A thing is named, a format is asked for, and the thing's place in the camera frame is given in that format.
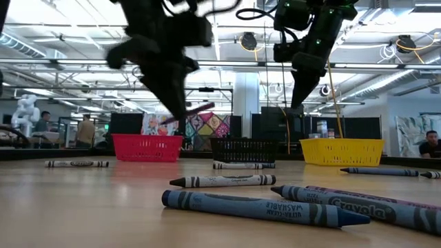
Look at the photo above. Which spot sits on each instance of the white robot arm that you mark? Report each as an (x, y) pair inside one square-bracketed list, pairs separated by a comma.
[(25, 113)]

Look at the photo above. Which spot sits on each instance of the white container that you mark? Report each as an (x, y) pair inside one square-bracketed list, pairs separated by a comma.
[(322, 129)]

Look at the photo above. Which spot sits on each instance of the purple crayon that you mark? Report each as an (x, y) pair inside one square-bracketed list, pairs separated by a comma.
[(200, 108), (348, 191)]

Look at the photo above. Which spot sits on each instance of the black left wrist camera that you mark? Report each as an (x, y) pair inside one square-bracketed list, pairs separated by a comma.
[(194, 29)]

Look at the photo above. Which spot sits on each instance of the grey ventilation duct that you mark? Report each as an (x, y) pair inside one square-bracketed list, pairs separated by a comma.
[(386, 84), (20, 46)]

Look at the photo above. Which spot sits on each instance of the person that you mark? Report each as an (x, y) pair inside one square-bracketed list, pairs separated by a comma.
[(85, 132), (430, 148), (43, 124)]

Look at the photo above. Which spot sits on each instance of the black cabinet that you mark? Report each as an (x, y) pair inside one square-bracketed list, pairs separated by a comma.
[(272, 124)]

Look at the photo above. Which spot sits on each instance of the grey crayon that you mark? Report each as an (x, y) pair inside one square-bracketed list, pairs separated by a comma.
[(77, 164), (237, 165), (432, 175), (224, 180)]

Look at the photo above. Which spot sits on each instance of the floral cloth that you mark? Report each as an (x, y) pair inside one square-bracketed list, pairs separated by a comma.
[(151, 129)]

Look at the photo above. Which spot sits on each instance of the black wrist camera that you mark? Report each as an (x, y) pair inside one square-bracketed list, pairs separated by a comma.
[(286, 52), (194, 29)]

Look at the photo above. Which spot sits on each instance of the yellow plastic basket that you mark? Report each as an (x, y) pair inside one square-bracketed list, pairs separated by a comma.
[(341, 153)]

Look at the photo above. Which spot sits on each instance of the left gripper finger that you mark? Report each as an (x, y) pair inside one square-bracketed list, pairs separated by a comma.
[(180, 89), (160, 87)]

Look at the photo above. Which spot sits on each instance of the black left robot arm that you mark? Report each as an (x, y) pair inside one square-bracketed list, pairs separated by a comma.
[(148, 17)]

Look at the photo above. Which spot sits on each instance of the red plastic basket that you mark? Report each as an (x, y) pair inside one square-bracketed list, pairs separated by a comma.
[(146, 148)]

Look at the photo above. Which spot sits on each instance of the black partition panel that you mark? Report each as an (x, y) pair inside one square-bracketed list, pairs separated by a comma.
[(125, 124), (361, 129)]

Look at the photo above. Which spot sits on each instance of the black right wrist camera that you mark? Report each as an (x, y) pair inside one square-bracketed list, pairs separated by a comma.
[(286, 52)]

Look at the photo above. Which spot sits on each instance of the white pillar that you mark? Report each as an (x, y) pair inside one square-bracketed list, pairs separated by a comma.
[(246, 103)]

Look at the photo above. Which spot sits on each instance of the black plastic basket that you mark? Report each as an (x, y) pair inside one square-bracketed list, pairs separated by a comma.
[(243, 151)]

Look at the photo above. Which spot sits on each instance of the leaf pattern cloth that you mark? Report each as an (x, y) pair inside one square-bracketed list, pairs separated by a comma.
[(408, 134)]

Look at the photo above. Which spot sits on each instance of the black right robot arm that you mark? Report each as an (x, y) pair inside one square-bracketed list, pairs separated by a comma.
[(324, 24)]

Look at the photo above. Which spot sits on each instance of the colourful patchwork quilt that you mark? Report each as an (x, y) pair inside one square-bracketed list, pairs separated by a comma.
[(206, 131)]

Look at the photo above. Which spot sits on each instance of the black stand frame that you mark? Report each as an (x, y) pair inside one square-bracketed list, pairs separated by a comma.
[(206, 89)]

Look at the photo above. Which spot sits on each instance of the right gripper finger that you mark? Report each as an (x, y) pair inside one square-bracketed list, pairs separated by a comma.
[(303, 86)]

